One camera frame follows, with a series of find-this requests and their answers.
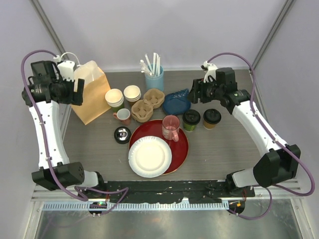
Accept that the brown paper bag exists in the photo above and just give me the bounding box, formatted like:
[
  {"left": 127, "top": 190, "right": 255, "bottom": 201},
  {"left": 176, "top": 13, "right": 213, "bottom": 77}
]
[{"left": 72, "top": 61, "right": 111, "bottom": 125}]

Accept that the brown paper cup stack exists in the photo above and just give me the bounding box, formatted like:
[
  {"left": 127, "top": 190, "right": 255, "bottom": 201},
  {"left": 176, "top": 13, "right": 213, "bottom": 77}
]
[{"left": 124, "top": 85, "right": 141, "bottom": 106}]

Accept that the blue plastic dish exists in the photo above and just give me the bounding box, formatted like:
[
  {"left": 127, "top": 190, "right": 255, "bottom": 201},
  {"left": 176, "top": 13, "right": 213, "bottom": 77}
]
[{"left": 162, "top": 88, "right": 191, "bottom": 116}]

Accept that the green paper cup stack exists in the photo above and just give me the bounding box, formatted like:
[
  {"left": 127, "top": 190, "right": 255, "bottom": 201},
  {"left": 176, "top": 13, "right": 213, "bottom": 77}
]
[{"left": 105, "top": 89, "right": 124, "bottom": 113}]

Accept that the red round tray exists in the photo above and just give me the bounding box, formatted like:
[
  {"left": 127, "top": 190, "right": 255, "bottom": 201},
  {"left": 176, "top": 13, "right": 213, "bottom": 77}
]
[{"left": 129, "top": 119, "right": 189, "bottom": 175}]

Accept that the cardboard cup carrier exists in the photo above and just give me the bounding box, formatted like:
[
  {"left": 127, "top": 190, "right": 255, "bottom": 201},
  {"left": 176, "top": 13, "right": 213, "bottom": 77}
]
[
  {"left": 131, "top": 100, "right": 154, "bottom": 123},
  {"left": 143, "top": 88, "right": 165, "bottom": 109}
]

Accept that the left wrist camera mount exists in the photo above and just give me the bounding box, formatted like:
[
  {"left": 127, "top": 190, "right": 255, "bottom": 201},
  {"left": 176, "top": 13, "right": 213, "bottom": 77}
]
[{"left": 53, "top": 55, "right": 76, "bottom": 82}]

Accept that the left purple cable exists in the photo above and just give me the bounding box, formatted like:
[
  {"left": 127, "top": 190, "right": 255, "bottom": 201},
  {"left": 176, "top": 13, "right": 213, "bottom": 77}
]
[{"left": 20, "top": 49, "right": 129, "bottom": 217}]

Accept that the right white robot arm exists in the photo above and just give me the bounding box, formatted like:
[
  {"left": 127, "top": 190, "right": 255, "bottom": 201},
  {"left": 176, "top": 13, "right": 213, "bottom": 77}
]
[{"left": 187, "top": 67, "right": 301, "bottom": 197}]

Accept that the pink glass mug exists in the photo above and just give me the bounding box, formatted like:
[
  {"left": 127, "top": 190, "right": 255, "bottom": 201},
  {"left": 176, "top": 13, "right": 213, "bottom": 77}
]
[{"left": 162, "top": 115, "right": 180, "bottom": 142}]

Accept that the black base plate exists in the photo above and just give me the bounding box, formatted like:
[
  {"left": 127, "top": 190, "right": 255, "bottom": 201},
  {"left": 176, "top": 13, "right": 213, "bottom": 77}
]
[{"left": 98, "top": 180, "right": 255, "bottom": 204}]

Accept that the front cardboard cup carrier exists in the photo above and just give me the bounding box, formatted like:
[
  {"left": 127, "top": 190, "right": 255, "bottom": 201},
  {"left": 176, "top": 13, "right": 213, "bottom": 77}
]
[{"left": 131, "top": 100, "right": 154, "bottom": 123}]

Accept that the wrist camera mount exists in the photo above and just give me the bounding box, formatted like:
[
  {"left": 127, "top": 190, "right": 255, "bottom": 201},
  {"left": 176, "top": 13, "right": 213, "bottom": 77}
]
[
  {"left": 201, "top": 61, "right": 218, "bottom": 83},
  {"left": 53, "top": 55, "right": 76, "bottom": 82}
]

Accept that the back cardboard cup carrier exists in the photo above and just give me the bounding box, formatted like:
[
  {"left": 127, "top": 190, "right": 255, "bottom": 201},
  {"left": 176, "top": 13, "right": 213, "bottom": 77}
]
[{"left": 143, "top": 88, "right": 165, "bottom": 109}]

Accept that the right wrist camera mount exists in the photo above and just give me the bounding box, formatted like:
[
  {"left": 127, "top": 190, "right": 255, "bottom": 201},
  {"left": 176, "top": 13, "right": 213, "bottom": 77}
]
[{"left": 201, "top": 61, "right": 218, "bottom": 83}]

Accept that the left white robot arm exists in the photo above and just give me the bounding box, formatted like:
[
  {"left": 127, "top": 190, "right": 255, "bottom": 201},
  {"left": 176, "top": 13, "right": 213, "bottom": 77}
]
[{"left": 22, "top": 60, "right": 106, "bottom": 199}]

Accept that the white paper plate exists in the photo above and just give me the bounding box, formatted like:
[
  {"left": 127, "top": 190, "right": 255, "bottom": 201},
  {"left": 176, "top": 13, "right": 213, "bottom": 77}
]
[{"left": 128, "top": 136, "right": 172, "bottom": 178}]

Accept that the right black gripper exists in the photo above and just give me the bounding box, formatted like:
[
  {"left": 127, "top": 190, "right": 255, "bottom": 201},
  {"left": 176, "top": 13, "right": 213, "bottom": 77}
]
[{"left": 185, "top": 77, "right": 223, "bottom": 105}]

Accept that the blue straw holder cup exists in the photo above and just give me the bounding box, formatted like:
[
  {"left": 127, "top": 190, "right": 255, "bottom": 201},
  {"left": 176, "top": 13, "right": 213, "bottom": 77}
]
[{"left": 145, "top": 66, "right": 164, "bottom": 92}]

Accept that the black coffee lid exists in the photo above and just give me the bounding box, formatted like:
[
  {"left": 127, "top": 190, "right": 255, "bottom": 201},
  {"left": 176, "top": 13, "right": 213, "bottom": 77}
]
[
  {"left": 182, "top": 109, "right": 201, "bottom": 125},
  {"left": 203, "top": 109, "right": 222, "bottom": 124}
]

